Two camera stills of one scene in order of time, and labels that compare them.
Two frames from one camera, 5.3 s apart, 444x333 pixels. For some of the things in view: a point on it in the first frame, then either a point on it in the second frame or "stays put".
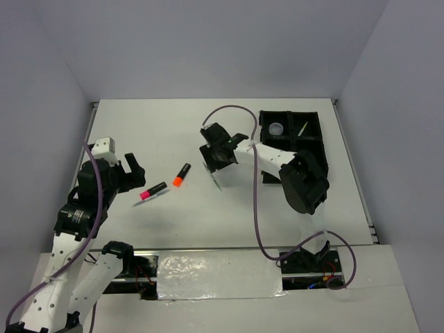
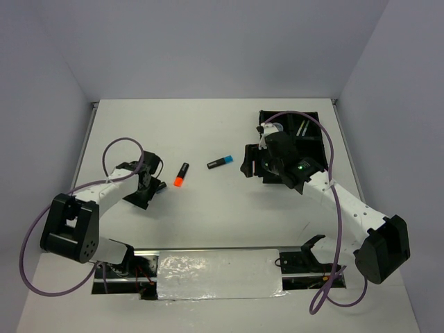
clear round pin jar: x=275 y=128 stays put
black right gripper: x=206 y=151 → x=250 y=155
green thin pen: x=211 y=176 → x=304 y=130
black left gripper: x=136 y=178 → x=142 y=201
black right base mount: x=303 y=269 stays put
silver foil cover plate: x=222 y=274 stays put
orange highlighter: x=180 y=177 stays put
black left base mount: x=139 y=276 stays put
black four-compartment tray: x=292 y=131 stays put
